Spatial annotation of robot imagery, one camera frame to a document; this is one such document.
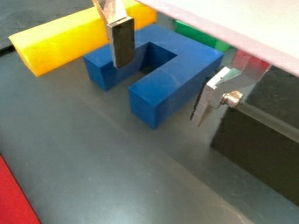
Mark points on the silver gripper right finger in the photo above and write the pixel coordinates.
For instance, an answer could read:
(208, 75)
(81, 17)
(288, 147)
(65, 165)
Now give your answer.
(222, 88)

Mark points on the black angle fixture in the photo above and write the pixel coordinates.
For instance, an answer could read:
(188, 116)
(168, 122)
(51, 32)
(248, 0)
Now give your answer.
(258, 134)

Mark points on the red slotted base block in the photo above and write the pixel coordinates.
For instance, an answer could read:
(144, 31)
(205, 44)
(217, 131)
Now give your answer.
(15, 207)

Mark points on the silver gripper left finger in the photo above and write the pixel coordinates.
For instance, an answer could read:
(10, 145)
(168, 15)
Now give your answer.
(121, 30)

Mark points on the yellow long bar block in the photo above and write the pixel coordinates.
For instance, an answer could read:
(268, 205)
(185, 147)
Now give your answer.
(53, 44)

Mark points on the blue U-shaped block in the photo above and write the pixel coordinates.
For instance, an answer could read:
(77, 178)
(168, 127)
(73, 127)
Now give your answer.
(184, 63)

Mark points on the green zigzag block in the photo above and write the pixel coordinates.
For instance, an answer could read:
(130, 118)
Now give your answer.
(200, 36)

